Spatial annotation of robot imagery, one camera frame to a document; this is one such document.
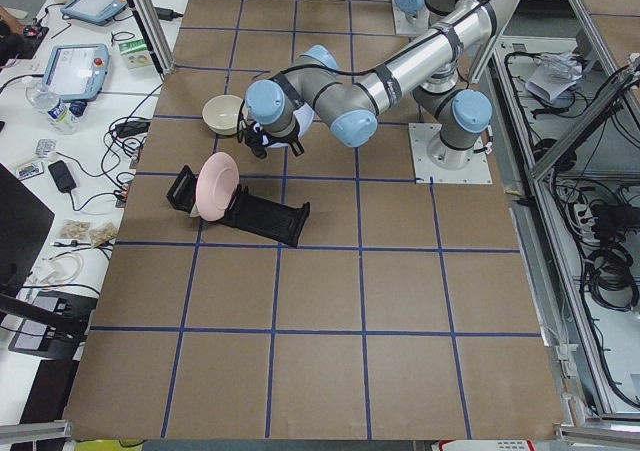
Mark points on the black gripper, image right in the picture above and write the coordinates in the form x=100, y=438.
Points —
x=278, y=139

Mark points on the light blue plate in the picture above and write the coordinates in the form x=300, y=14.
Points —
x=301, y=120

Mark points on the silver robot arm, image right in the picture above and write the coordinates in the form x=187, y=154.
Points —
x=272, y=107

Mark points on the pink plate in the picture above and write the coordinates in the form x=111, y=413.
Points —
x=216, y=185

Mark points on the cream plate in rack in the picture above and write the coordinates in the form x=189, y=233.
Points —
x=195, y=213

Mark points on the cream ceramic bowl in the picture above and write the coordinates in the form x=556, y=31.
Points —
x=220, y=114

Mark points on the black dish rack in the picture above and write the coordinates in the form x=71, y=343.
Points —
x=248, y=213

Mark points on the black power strip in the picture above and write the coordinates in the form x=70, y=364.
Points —
x=131, y=128

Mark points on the green white box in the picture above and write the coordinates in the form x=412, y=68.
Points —
x=135, y=54

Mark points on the teach pendant near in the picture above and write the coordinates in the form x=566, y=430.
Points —
x=77, y=72

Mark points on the teach pendant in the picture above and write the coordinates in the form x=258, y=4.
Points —
x=96, y=12
x=77, y=72

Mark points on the clear water bottle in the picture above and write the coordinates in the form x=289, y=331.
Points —
x=51, y=106

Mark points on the black smartphone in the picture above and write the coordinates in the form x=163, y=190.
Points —
x=62, y=176

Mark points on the teach pendant far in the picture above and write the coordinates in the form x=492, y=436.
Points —
x=96, y=12

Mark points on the black monitor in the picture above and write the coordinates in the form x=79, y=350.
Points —
x=25, y=225

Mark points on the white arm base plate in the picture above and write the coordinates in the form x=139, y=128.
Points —
x=435, y=163
x=410, y=25

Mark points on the aluminium frame post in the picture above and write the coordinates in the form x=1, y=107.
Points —
x=149, y=25

